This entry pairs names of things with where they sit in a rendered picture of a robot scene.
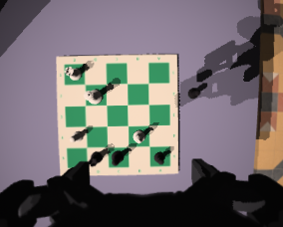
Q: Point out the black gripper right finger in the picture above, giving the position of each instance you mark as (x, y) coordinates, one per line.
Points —
(260, 192)

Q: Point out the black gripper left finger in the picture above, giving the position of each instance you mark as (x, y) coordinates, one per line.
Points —
(41, 201)

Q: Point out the green and cream chessboard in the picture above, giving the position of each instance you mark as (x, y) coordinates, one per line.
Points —
(139, 93)

